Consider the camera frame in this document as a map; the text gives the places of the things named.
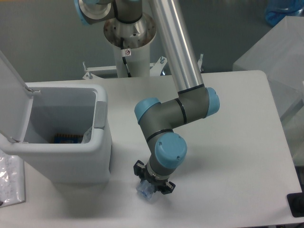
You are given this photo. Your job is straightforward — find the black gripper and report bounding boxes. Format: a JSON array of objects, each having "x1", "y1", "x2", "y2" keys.
[{"x1": 133, "y1": 160, "x2": 176, "y2": 195}]

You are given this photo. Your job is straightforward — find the clear crushed plastic bottle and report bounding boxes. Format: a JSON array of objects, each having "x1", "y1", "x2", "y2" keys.
[{"x1": 136, "y1": 180, "x2": 155, "y2": 200}]

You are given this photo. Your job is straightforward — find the white green plastic wrapper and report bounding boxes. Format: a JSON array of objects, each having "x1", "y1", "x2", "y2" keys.
[{"x1": 81, "y1": 127, "x2": 92, "y2": 143}]

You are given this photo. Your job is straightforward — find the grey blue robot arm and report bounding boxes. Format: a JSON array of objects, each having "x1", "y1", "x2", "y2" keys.
[{"x1": 74, "y1": 0, "x2": 220, "y2": 199}]

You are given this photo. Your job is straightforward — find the white plastic trash can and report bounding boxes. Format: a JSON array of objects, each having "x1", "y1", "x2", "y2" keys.
[{"x1": 0, "y1": 82, "x2": 112, "y2": 184}]

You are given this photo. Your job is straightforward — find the white trash can lid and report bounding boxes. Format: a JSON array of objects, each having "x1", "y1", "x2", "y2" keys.
[{"x1": 0, "y1": 53, "x2": 41, "y2": 143}]

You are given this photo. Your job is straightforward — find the blue orange snack packet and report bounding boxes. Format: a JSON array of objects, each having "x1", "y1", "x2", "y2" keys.
[{"x1": 54, "y1": 134, "x2": 83, "y2": 143}]

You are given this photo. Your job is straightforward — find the paper sheet in sleeve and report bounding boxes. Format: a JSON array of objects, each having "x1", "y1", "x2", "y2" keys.
[{"x1": 0, "y1": 151, "x2": 26, "y2": 208}]

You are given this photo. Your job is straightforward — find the black device at edge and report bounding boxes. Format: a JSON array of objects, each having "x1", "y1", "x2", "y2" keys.
[{"x1": 287, "y1": 192, "x2": 304, "y2": 218}]

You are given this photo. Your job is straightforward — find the translucent white storage box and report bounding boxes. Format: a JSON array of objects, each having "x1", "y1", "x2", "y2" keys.
[{"x1": 233, "y1": 16, "x2": 304, "y2": 166}]

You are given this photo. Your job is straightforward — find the blue water jug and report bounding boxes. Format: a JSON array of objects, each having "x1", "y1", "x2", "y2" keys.
[{"x1": 265, "y1": 0, "x2": 304, "y2": 27}]

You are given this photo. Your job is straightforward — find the white pedestal base bracket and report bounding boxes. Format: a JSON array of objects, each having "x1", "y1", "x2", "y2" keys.
[{"x1": 82, "y1": 56, "x2": 171, "y2": 80}]

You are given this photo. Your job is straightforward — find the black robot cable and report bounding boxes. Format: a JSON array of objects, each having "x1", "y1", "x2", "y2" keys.
[{"x1": 120, "y1": 38, "x2": 133, "y2": 78}]

